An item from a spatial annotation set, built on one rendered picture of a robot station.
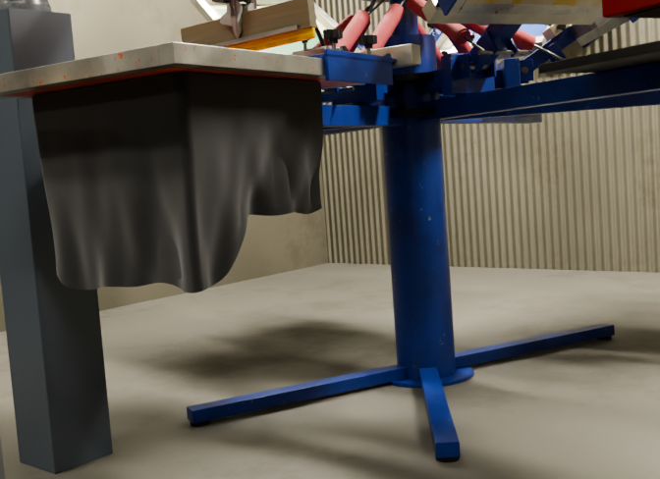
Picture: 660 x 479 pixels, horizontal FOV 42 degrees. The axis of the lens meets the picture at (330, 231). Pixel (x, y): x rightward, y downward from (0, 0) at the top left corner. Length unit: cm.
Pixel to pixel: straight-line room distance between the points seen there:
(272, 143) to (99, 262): 45
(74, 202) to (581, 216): 385
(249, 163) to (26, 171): 70
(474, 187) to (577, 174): 71
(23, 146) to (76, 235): 45
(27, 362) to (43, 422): 16
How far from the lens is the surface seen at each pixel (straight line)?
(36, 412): 243
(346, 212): 628
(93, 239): 188
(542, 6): 240
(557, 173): 535
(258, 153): 184
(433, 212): 284
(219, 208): 173
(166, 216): 173
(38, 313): 233
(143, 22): 542
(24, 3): 239
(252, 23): 218
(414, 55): 223
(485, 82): 265
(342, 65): 199
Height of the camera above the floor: 76
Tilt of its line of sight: 5 degrees down
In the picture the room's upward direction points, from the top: 4 degrees counter-clockwise
